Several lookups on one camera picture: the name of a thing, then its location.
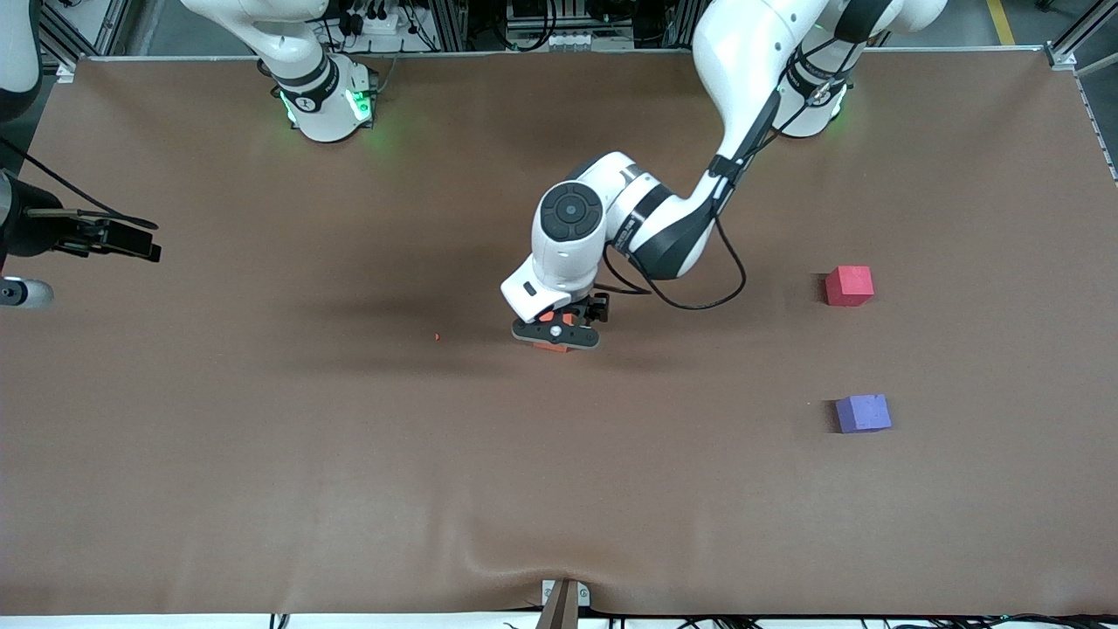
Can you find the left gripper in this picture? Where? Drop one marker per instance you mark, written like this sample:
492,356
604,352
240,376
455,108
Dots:
596,307

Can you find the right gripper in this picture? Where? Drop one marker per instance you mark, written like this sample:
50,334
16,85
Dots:
35,234

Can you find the orange foam block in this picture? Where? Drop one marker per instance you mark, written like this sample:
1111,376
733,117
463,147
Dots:
550,348

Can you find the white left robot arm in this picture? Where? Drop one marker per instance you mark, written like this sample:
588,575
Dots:
742,61

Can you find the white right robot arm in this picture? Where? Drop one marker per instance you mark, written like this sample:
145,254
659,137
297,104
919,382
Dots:
323,96

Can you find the brown table mat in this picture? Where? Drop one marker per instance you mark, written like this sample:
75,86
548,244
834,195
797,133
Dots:
559,489

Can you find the red foam block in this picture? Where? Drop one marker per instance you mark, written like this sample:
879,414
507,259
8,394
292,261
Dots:
849,286

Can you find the purple foam block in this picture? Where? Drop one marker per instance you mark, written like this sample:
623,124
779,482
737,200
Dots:
863,413

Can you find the white power strip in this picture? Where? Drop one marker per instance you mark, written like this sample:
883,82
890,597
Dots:
371,22

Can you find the metal corner bracket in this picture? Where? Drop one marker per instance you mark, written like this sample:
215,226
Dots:
1061,57
66,70

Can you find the aluminium frame profile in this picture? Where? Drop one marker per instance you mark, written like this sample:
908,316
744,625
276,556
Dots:
1087,26
57,35

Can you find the metal clamp bracket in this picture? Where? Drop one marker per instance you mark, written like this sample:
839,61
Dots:
564,603

